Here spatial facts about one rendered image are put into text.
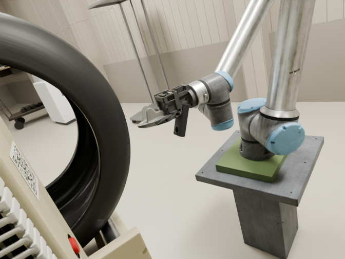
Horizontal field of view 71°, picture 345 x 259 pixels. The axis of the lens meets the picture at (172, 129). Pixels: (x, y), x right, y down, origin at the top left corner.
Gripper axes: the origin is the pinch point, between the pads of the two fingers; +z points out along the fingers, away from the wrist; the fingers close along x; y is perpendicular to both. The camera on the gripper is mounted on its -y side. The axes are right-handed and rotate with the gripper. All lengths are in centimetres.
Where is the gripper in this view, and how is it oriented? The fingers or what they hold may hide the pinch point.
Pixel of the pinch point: (142, 127)
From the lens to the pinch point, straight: 77.9
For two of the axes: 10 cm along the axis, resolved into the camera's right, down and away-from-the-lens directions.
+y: -2.7, -8.8, -4.0
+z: -8.2, 4.3, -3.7
